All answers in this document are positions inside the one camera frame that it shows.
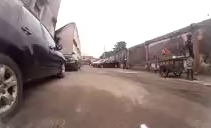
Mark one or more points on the tree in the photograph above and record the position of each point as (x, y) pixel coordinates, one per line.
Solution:
(119, 46)

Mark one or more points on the dark blue car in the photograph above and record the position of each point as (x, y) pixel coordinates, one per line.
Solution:
(23, 50)

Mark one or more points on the pale car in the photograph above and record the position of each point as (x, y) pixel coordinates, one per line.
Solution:
(96, 62)

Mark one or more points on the person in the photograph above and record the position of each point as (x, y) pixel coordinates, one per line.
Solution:
(189, 53)

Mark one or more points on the brown dirt road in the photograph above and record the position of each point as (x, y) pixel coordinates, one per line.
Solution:
(119, 96)

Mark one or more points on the hand cart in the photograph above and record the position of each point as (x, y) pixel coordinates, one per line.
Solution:
(171, 64)

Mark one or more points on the brown weathered wall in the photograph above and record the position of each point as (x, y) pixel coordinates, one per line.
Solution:
(139, 55)

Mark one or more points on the beige building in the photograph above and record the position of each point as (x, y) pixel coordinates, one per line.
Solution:
(68, 40)

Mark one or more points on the robot's own part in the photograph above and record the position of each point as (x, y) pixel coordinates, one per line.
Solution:
(143, 126)

